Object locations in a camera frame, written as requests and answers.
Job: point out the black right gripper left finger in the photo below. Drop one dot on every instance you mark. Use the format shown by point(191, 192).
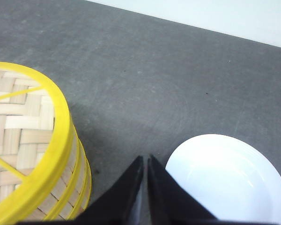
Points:
point(119, 205)

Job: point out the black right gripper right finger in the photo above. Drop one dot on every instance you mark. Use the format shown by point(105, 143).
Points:
point(171, 205)

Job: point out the bamboo steamer basket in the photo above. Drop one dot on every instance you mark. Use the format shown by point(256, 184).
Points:
point(88, 187)
point(45, 209)
point(72, 187)

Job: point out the woven bamboo steamer lid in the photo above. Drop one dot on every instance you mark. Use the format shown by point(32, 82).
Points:
point(36, 132)

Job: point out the white ceramic plate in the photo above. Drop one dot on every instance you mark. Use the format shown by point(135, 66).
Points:
point(229, 177)

